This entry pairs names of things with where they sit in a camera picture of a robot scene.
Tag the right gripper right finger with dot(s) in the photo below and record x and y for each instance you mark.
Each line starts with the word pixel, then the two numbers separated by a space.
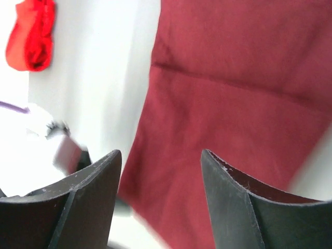
pixel 247 213

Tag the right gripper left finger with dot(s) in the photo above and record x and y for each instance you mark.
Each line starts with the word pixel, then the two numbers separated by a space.
pixel 75 212

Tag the dark red t-shirt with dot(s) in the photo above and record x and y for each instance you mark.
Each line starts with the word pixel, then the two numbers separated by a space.
pixel 249 80

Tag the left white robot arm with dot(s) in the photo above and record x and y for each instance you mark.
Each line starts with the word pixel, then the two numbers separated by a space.
pixel 36 150

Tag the folded bright red t-shirt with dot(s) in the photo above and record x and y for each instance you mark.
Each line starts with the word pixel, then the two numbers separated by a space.
pixel 30 44

